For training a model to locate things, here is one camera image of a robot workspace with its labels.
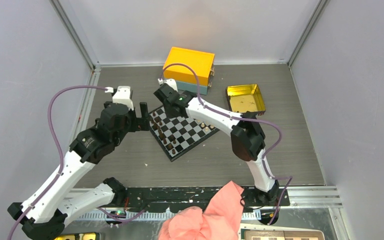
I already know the black white chess board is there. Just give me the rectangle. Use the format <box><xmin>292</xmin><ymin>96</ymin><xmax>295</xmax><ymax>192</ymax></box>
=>
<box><xmin>149</xmin><ymin>106</ymin><xmax>219</xmax><ymax>162</ymax></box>

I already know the gold tin tray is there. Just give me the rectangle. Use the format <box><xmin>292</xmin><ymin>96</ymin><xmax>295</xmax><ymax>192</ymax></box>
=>
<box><xmin>225</xmin><ymin>83</ymin><xmax>266</xmax><ymax>116</ymax></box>

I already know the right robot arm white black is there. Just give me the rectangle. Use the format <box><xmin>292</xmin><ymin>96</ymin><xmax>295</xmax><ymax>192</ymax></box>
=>
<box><xmin>154</xmin><ymin>79</ymin><xmax>279</xmax><ymax>206</ymax></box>

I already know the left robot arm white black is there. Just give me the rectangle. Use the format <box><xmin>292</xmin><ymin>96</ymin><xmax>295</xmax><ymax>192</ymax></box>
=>
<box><xmin>7</xmin><ymin>101</ymin><xmax>150</xmax><ymax>240</ymax></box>

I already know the wooden chess board box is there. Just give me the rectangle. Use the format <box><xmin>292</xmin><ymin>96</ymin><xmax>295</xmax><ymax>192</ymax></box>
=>
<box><xmin>244</xmin><ymin>230</ymin><xmax>325</xmax><ymax>240</ymax></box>

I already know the yellow and teal box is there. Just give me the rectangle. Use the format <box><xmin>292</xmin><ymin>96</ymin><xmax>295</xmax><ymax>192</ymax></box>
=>
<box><xmin>163</xmin><ymin>46</ymin><xmax>215</xmax><ymax>96</ymax></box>

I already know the gold tin at bottom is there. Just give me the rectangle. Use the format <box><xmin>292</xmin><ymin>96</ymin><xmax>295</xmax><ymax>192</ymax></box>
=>
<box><xmin>54</xmin><ymin>232</ymin><xmax>104</xmax><ymax>240</ymax></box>

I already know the pink cloth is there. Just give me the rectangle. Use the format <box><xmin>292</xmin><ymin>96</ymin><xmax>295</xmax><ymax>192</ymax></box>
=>
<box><xmin>158</xmin><ymin>181</ymin><xmax>244</xmax><ymax>240</ymax></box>

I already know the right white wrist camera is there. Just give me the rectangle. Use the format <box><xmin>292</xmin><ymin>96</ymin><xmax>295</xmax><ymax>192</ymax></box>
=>
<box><xmin>157</xmin><ymin>78</ymin><xmax>178</xmax><ymax>91</ymax></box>

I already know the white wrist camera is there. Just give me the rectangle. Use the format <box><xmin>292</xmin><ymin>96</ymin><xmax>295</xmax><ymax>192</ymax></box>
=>
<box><xmin>157</xmin><ymin>78</ymin><xmax>178</xmax><ymax>91</ymax></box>
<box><xmin>105</xmin><ymin>86</ymin><xmax>134</xmax><ymax>110</ymax></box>

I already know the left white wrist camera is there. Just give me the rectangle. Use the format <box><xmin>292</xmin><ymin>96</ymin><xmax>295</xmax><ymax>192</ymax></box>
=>
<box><xmin>105</xmin><ymin>86</ymin><xmax>134</xmax><ymax>110</ymax></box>

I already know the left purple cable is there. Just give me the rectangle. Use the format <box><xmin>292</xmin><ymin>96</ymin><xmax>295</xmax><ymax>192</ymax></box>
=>
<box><xmin>6</xmin><ymin>85</ymin><xmax>148</xmax><ymax>240</ymax></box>

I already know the purple cable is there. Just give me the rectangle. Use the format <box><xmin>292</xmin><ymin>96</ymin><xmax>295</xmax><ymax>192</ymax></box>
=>
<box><xmin>6</xmin><ymin>85</ymin><xmax>148</xmax><ymax>240</ymax></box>
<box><xmin>158</xmin><ymin>62</ymin><xmax>294</xmax><ymax>226</ymax></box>

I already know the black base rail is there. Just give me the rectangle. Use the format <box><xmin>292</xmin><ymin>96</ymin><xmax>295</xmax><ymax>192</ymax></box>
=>
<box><xmin>105</xmin><ymin>186</ymin><xmax>290</xmax><ymax>213</ymax></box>

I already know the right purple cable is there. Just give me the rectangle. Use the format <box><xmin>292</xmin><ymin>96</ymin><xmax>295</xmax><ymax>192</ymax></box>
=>
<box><xmin>158</xmin><ymin>62</ymin><xmax>294</xmax><ymax>226</ymax></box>

